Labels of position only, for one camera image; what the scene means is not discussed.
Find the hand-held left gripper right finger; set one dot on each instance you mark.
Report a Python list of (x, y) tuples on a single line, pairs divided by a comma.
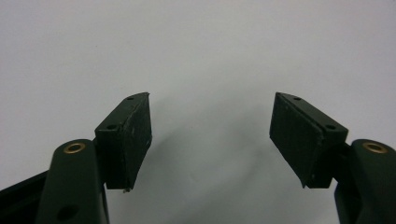
[(306, 146)]

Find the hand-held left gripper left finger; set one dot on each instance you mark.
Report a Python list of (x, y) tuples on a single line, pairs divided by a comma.
[(124, 146)]

